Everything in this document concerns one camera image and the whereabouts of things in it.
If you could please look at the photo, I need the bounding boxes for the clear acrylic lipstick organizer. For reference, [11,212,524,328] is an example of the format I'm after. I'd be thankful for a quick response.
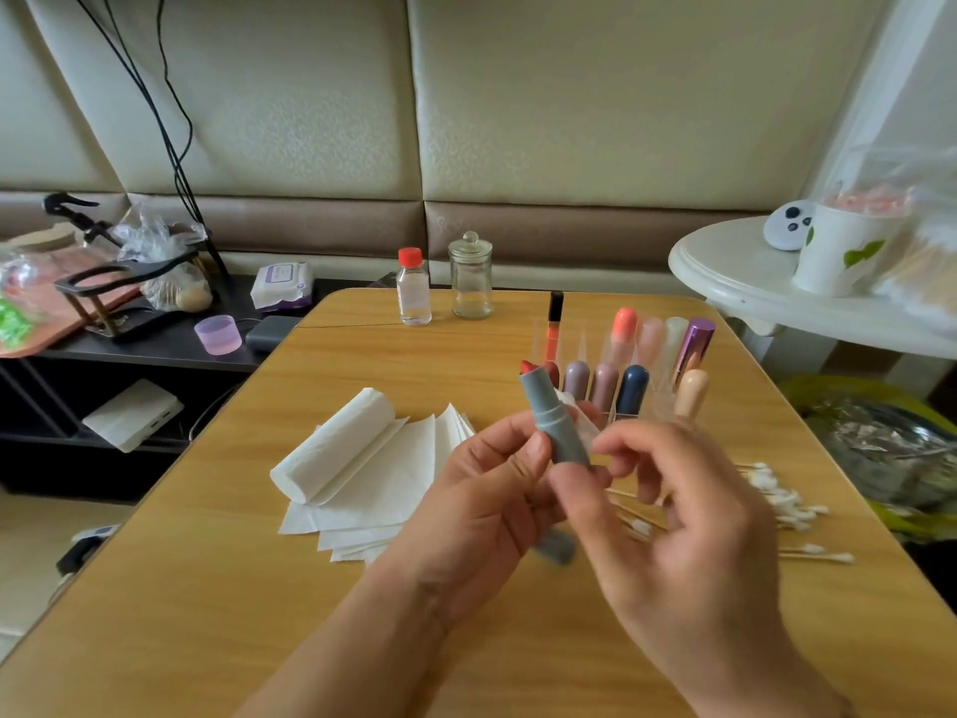
[544,291,717,431]

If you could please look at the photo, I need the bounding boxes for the crumpled clear plastic bag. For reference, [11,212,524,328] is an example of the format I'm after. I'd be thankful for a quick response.
[112,201,214,312]

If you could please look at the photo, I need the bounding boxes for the black low shelf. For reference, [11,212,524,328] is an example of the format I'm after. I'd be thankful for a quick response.
[0,273,394,503]

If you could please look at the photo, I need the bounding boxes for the person's right hand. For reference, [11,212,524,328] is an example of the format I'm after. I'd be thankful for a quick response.
[545,417,846,718]

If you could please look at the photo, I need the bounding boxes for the beige padded backrest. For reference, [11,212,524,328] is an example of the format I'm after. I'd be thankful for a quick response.
[0,0,899,285]

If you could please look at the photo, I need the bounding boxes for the clear bottle red cap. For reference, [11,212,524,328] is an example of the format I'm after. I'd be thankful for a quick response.
[396,246,434,327]

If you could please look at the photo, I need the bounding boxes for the jar with wooden lid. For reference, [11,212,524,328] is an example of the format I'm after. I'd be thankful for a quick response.
[7,223,77,285]

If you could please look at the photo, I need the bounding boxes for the small purple plastic cup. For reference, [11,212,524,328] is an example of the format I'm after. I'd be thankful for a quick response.
[194,313,244,357]

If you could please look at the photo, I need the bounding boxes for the white panda figure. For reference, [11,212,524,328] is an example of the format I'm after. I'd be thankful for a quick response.
[763,199,816,252]

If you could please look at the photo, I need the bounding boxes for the stack of white tissues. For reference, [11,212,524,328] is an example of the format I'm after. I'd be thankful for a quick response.
[270,387,478,565]

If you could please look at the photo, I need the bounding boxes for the green plastic wrapper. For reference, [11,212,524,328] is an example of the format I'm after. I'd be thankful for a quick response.
[0,298,35,350]

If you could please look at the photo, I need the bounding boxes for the white round side table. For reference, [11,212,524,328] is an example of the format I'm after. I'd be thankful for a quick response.
[668,216,957,363]

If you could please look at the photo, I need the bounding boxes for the grey-blue lipstick cap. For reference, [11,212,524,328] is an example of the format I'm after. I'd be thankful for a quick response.
[535,526,580,566]

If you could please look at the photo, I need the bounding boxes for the pink tray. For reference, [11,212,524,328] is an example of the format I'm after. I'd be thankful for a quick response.
[0,246,144,360]

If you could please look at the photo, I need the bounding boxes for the black clip tool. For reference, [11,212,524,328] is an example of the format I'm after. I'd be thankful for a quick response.
[42,192,122,248]

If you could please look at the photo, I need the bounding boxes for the pile of cotton swabs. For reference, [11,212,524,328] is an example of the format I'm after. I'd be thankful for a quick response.
[733,459,857,565]

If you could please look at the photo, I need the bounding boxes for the white tissue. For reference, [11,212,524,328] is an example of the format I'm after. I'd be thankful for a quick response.
[270,387,398,507]

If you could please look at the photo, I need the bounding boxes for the white mug green leaf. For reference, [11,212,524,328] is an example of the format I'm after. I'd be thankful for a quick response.
[793,189,917,299]

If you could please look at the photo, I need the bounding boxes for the red lipstick grey-blue tube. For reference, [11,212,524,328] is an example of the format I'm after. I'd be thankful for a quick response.
[517,360,594,467]

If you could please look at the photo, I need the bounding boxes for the wet wipes pack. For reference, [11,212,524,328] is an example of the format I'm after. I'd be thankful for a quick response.
[249,261,316,312]

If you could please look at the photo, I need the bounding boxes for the person's left forearm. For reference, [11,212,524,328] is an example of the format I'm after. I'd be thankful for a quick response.
[239,582,458,718]

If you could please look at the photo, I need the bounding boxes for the glass jar with lid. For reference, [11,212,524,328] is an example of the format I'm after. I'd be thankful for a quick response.
[449,231,495,320]

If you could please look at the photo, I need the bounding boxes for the red lipstick dusty pink tube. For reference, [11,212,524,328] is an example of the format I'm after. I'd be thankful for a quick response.
[592,363,619,416]

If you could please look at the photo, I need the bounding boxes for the white power bank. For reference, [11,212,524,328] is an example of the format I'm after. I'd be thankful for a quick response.
[82,379,184,453]

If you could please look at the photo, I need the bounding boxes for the red lipstick navy tube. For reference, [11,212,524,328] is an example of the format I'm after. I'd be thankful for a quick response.
[616,364,651,419]

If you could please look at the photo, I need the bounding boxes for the black cables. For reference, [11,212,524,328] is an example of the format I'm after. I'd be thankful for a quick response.
[67,0,226,278]

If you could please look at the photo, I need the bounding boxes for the yellow-green bin with bag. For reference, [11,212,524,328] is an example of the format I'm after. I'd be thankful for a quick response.
[785,373,957,539]

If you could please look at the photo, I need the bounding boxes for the person's left hand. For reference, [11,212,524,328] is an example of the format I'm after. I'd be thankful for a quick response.
[374,408,603,629]

